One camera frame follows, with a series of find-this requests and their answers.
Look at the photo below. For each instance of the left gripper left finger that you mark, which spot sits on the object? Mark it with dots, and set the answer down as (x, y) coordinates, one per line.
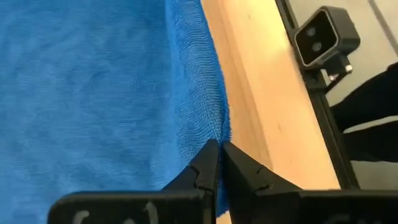
(205, 174)

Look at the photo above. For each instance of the blue microfiber towel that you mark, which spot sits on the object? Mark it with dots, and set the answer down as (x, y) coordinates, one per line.
(93, 93)

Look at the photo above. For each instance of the black table-level camera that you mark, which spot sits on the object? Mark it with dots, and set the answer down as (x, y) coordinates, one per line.
(323, 37)

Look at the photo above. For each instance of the person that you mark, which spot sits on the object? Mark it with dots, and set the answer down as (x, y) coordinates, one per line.
(373, 93)

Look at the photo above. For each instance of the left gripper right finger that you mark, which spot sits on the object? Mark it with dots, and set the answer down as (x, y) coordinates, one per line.
(242, 177)

